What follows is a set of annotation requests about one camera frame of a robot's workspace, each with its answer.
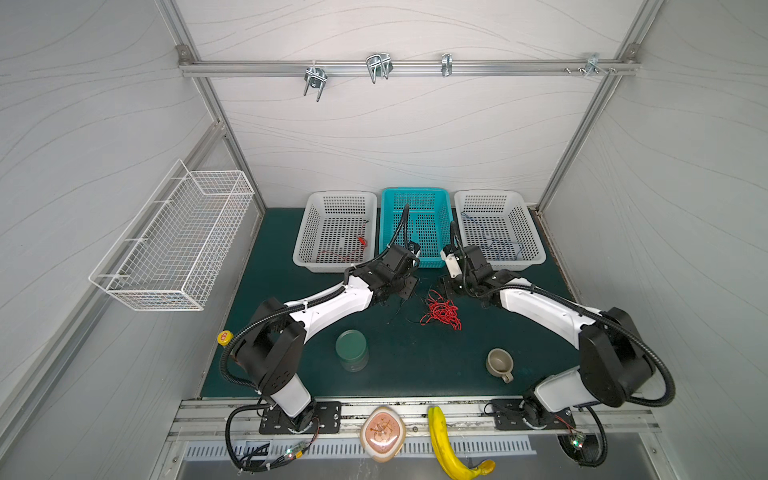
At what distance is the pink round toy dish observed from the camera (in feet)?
2.23

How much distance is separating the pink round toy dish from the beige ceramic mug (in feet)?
0.91

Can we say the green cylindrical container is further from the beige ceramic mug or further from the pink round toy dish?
the beige ceramic mug

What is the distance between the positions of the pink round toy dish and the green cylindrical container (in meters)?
0.13

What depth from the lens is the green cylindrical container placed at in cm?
75

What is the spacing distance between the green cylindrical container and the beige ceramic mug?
1.12 feet

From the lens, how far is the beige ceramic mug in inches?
30.8

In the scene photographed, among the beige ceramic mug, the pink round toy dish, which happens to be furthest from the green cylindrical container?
the beige ceramic mug
